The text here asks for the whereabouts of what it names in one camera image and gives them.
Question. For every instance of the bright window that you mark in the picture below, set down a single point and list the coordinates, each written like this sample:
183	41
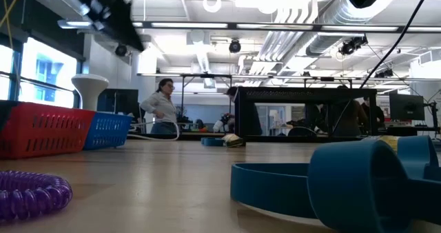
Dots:
44	74

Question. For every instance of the long ceiling light bar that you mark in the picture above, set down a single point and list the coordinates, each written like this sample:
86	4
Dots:
206	25

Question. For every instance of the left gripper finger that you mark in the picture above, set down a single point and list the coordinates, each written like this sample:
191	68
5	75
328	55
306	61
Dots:
134	40

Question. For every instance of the red plastic basket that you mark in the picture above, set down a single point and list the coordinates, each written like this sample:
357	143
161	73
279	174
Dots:
44	129

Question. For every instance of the black chair back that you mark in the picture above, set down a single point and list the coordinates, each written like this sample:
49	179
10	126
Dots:
301	131

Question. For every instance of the small white object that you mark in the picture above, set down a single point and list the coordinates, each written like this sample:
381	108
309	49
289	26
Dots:
218	126

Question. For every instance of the black computer monitor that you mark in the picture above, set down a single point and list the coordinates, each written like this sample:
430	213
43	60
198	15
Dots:
406	107
120	100

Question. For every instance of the black ceiling light cluster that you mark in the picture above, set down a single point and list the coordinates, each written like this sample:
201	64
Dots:
351	45

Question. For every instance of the purple coil wristband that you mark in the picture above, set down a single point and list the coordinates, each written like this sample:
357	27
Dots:
34	195

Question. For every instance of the black mesh shelf riser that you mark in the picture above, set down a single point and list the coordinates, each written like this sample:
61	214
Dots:
293	95

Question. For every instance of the silver ventilation duct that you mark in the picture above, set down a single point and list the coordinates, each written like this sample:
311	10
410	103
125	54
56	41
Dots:
344	16

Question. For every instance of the white mushroom lamp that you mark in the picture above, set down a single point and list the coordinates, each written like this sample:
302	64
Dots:
89	88

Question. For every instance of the black metal frame stand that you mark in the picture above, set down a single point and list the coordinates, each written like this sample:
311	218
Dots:
206	76

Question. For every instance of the yellow crayon box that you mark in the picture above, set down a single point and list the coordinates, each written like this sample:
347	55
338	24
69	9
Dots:
391	141

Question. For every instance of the black plastic bin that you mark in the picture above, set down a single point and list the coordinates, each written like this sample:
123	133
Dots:
7	110

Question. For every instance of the blue plastic basket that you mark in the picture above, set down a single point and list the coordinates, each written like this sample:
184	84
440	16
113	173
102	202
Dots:
107	129

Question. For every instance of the black ceiling spotlight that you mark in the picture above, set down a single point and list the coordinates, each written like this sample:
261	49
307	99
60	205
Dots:
235	46
121	49

